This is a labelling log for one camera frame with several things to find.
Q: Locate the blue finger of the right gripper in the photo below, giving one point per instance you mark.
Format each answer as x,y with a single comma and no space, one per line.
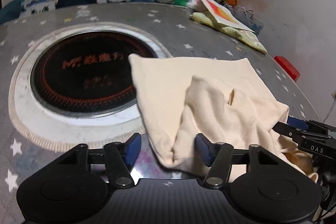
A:
297,123

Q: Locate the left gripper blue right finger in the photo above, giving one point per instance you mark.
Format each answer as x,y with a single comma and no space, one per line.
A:
216,156

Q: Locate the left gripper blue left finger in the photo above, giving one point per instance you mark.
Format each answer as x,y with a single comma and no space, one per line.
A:
120,159

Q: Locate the cream white garment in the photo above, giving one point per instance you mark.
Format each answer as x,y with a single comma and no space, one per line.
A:
224,100

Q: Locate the red box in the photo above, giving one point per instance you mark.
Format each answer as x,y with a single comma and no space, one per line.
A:
288,67

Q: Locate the black round induction cooktop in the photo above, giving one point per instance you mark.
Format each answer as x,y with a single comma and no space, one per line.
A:
88,74

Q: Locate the yellow green dotted cloth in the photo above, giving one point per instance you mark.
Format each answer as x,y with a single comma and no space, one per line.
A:
244,36

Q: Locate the white orange paper booklet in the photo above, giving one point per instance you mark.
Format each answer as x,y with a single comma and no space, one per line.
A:
223,16

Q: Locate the white plastic bag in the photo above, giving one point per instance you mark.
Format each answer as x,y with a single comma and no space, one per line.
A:
196,5

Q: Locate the green plastic object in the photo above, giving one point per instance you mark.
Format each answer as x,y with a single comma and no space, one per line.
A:
182,3

